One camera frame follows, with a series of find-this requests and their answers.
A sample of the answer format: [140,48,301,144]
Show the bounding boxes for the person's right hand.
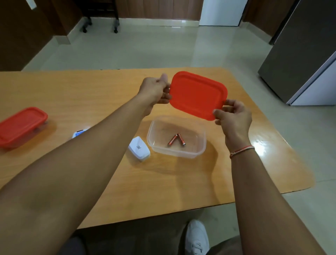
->
[213,99,254,152]

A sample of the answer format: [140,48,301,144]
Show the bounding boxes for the person's left hand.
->
[136,74,173,116]

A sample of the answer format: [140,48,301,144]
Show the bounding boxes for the red plastic lid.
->
[169,71,228,121]

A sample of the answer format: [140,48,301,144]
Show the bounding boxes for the person's right forearm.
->
[229,146,327,255]

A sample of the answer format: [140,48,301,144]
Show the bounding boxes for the person's left forearm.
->
[0,92,151,255]

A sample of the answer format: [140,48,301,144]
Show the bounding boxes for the clear plastic container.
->
[146,116,207,159]

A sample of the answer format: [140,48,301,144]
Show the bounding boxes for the white plug adapter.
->
[128,136,151,162]

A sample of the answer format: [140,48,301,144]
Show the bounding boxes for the white door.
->
[199,0,249,27]

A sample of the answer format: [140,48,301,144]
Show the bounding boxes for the black wheeled chair base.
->
[75,0,121,34]

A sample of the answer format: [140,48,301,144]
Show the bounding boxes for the grey refrigerator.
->
[258,0,336,106]

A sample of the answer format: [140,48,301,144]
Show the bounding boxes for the white sneaker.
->
[185,220,210,255]

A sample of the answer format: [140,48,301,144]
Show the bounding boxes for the red lidded plastic container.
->
[0,107,48,150]

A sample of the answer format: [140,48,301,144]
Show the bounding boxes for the person's left leg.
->
[56,236,87,255]

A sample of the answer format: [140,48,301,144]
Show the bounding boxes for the red white thread bracelet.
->
[229,145,255,159]

